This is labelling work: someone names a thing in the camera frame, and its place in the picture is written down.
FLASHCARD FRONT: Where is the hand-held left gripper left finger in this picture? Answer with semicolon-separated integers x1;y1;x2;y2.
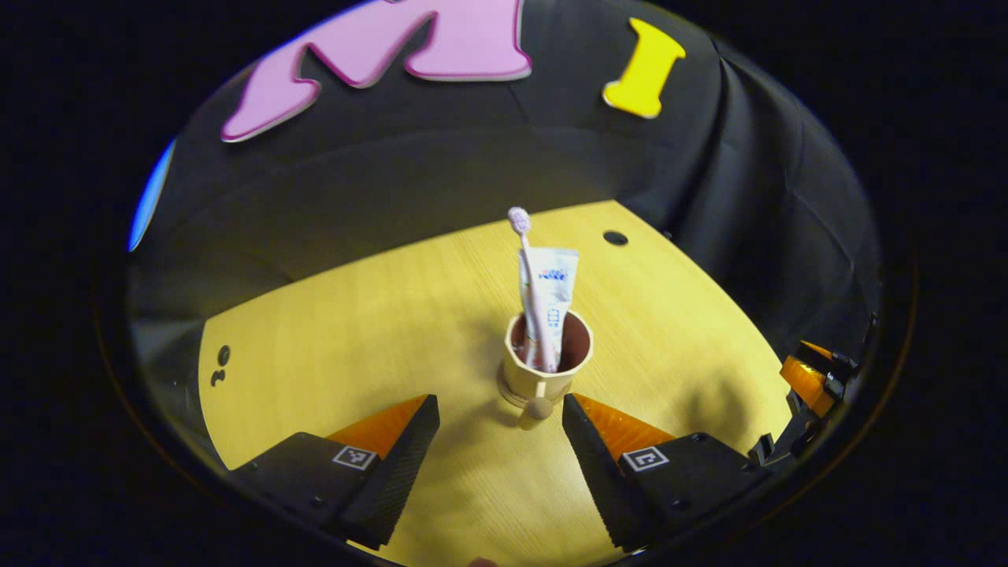
228;394;442;552

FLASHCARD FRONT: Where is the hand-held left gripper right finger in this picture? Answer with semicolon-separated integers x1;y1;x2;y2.
561;392;769;554

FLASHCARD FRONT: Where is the beige cup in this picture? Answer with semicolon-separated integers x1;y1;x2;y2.
497;309;595;432

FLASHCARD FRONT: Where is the white toothpaste tube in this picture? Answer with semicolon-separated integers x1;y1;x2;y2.
518;246;580;372

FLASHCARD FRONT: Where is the pale pink toothbrush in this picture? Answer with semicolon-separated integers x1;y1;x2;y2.
508;206;558;373

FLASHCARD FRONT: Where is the wooden desktop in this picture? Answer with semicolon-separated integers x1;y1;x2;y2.
197;199;795;567

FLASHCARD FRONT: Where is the black backdrop cloth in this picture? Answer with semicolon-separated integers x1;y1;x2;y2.
126;0;883;363

